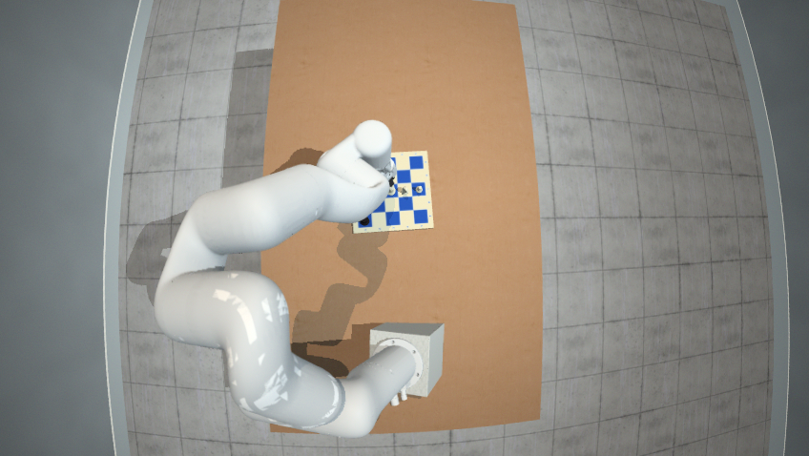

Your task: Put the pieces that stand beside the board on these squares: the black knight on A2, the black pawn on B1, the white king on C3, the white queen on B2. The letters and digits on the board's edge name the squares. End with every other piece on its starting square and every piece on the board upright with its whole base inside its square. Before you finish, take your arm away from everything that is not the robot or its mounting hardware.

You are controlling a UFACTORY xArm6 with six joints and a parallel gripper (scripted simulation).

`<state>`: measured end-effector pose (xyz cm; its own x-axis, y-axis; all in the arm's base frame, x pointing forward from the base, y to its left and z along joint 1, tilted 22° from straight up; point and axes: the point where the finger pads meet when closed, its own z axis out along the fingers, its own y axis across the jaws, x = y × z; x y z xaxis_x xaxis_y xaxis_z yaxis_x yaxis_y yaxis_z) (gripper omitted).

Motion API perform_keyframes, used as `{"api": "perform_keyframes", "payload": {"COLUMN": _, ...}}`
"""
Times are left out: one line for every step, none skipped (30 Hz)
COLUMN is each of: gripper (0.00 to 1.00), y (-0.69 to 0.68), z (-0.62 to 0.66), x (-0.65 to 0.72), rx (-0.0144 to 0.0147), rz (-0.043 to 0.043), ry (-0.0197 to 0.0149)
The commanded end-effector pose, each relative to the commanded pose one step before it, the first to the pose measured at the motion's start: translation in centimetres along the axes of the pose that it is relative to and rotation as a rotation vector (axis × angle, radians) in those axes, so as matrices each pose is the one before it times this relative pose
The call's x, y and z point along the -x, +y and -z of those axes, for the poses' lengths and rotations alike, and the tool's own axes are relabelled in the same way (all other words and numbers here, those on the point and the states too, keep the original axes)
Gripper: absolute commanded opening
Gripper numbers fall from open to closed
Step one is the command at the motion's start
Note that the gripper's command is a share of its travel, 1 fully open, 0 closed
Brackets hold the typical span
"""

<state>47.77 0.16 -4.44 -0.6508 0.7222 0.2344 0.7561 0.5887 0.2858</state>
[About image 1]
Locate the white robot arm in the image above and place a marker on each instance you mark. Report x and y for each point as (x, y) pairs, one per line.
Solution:
(246, 314)

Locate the blue and cream chessboard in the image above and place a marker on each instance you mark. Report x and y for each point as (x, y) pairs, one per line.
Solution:
(404, 212)

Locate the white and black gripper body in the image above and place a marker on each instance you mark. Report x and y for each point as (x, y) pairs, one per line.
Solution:
(394, 172)

